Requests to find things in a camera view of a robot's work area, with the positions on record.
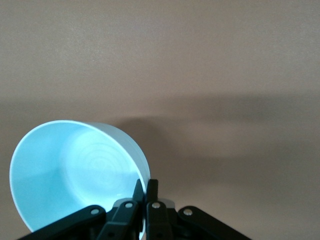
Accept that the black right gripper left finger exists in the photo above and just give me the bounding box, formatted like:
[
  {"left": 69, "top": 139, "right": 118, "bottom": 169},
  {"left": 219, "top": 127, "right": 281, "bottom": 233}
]
[{"left": 23, "top": 178, "right": 146, "bottom": 240}]

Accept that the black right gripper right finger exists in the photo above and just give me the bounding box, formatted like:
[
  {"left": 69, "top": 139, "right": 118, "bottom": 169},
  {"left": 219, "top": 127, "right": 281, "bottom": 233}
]
[{"left": 145, "top": 178, "right": 254, "bottom": 240}]

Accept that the light blue plastic bowl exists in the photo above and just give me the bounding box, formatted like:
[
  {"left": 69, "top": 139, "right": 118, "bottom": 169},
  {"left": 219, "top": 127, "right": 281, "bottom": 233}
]
[{"left": 9, "top": 120, "right": 152, "bottom": 240}]

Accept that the brown table cover sheet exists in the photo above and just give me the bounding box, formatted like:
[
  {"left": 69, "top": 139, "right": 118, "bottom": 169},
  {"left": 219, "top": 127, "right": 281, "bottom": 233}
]
[{"left": 0, "top": 0, "right": 320, "bottom": 240}]

